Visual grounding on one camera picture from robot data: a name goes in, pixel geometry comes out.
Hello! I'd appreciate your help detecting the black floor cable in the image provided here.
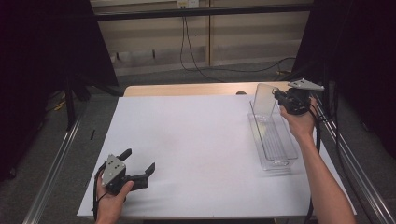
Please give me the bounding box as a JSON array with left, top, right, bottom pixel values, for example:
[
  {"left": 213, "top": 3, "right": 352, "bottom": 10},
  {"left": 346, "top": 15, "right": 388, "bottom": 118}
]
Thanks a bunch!
[{"left": 199, "top": 56, "right": 297, "bottom": 75}]

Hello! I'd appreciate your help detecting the black curtain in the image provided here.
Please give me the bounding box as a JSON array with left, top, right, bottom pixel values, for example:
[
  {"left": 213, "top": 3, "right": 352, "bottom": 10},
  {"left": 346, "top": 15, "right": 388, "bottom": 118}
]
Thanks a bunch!
[
  {"left": 290, "top": 0, "right": 396, "bottom": 160},
  {"left": 0, "top": 0, "right": 120, "bottom": 181}
]

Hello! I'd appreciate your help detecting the metal floor rail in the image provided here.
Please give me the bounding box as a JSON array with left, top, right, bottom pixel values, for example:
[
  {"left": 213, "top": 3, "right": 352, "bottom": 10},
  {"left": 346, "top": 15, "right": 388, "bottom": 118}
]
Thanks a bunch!
[
  {"left": 313, "top": 99, "right": 396, "bottom": 224},
  {"left": 22, "top": 113, "right": 86, "bottom": 224}
]

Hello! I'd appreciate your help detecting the person's right hand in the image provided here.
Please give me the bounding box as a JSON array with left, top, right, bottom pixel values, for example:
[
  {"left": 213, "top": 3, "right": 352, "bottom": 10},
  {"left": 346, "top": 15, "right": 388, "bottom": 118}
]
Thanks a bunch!
[{"left": 278, "top": 96, "right": 318, "bottom": 146}]

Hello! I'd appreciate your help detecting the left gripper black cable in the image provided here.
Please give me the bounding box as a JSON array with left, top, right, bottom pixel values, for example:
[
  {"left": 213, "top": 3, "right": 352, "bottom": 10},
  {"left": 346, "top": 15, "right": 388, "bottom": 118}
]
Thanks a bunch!
[{"left": 92, "top": 161, "right": 108, "bottom": 222}]

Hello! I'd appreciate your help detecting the white wall socket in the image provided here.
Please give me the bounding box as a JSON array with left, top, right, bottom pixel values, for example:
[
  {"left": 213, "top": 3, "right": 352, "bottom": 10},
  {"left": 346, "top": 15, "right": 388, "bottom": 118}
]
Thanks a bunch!
[{"left": 177, "top": 0, "right": 200, "bottom": 9}]

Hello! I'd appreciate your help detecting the black metal stand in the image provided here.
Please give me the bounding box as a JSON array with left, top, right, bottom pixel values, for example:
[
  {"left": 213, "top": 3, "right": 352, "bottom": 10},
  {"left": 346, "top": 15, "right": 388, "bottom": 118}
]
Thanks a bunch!
[{"left": 63, "top": 73, "right": 78, "bottom": 133}]

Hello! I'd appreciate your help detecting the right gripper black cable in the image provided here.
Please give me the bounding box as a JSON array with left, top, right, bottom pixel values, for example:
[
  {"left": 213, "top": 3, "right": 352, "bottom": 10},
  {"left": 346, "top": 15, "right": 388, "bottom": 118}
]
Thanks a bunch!
[{"left": 304, "top": 103, "right": 325, "bottom": 224}]

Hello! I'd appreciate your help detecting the white table mat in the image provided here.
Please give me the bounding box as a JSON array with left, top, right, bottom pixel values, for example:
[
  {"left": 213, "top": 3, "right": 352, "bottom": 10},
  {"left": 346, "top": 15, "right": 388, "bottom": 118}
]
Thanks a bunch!
[{"left": 77, "top": 93, "right": 358, "bottom": 218}]

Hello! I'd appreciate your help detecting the person's left hand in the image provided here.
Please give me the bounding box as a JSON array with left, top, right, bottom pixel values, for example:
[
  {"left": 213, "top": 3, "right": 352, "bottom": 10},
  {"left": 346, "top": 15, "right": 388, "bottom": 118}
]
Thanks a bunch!
[{"left": 94, "top": 180, "right": 135, "bottom": 219}]

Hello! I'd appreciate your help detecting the clear plastic bin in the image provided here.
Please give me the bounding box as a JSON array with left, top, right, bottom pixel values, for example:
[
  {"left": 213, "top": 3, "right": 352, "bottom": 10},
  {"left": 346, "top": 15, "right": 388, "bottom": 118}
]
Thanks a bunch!
[{"left": 247, "top": 101, "right": 299, "bottom": 172}]

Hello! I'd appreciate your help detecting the background desk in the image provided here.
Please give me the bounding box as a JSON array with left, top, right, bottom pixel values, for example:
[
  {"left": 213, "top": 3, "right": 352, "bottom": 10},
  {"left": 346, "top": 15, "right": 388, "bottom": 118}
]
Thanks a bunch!
[{"left": 90, "top": 0, "right": 314, "bottom": 22}]

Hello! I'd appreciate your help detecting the black wall cable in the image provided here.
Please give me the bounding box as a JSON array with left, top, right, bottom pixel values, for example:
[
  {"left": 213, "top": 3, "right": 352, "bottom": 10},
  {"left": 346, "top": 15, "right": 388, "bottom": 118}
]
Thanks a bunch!
[
  {"left": 179, "top": 15, "right": 219, "bottom": 82},
  {"left": 184, "top": 15, "right": 226, "bottom": 84}
]

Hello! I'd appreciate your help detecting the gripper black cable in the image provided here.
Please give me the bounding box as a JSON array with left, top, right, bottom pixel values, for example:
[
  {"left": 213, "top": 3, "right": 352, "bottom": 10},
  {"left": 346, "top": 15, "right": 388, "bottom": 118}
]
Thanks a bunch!
[
  {"left": 304, "top": 103, "right": 325, "bottom": 224},
  {"left": 92, "top": 161, "right": 108, "bottom": 222}
]

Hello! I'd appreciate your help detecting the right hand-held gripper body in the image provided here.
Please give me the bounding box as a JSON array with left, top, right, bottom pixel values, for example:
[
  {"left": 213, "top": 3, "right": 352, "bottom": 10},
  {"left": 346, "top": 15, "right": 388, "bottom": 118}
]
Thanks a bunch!
[{"left": 280, "top": 77, "right": 326, "bottom": 116}]

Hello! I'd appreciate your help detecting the wooden table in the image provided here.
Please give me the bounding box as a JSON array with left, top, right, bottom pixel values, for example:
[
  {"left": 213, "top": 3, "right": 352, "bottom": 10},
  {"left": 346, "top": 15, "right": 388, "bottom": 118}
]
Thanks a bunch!
[{"left": 123, "top": 81, "right": 292, "bottom": 98}]

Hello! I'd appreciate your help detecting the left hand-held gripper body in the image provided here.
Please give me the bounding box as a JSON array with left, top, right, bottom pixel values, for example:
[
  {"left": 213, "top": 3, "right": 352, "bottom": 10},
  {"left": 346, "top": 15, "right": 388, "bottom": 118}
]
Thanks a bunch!
[{"left": 100, "top": 154, "right": 135, "bottom": 196}]

